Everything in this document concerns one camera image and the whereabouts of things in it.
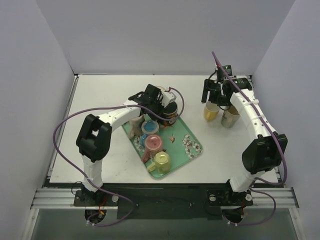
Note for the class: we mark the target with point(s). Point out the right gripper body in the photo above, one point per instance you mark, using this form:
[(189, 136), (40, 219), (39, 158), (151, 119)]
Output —
[(215, 97)]

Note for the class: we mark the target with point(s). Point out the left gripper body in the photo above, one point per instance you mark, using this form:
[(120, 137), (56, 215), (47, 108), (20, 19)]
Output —
[(155, 107)]

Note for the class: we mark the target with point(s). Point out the black mug red interior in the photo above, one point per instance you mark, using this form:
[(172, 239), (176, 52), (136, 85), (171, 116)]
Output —
[(169, 113)]

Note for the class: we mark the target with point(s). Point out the cream mug umbrella design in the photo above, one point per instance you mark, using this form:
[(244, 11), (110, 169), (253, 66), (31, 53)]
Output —
[(230, 117)]

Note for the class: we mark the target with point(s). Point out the blue glazed mug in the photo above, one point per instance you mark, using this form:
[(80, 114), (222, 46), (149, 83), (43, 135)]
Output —
[(149, 127)]

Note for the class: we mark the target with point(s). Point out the beige patterned mug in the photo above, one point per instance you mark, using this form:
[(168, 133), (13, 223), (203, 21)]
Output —
[(135, 127)]

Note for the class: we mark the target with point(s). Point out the tall cream floral mug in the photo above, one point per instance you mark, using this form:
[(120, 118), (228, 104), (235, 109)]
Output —
[(163, 90)]

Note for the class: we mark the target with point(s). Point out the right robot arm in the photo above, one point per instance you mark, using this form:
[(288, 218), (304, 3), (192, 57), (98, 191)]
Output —
[(266, 148)]

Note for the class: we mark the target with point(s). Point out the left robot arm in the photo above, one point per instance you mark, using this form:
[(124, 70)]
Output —
[(94, 138)]

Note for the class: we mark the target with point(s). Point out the pink mug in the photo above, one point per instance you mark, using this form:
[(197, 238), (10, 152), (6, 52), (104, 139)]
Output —
[(153, 144)]

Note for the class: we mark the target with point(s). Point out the pale yellow faceted mug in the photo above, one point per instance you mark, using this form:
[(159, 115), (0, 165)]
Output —
[(161, 163)]

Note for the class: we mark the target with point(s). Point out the green floral serving tray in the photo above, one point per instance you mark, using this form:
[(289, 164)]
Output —
[(179, 143)]

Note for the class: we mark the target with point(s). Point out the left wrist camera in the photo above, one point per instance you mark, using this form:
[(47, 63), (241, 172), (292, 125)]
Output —
[(171, 98)]

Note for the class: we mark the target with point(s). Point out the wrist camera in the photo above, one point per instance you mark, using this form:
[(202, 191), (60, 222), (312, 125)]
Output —
[(223, 71), (171, 98)]

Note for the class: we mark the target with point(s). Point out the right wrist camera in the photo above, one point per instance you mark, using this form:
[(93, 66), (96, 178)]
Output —
[(223, 71)]

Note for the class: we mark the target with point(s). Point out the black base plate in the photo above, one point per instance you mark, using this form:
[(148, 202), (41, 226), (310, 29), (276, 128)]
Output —
[(165, 201)]

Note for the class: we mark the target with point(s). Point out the aluminium rail frame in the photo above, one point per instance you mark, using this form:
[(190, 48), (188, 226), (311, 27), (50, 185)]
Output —
[(123, 173)]

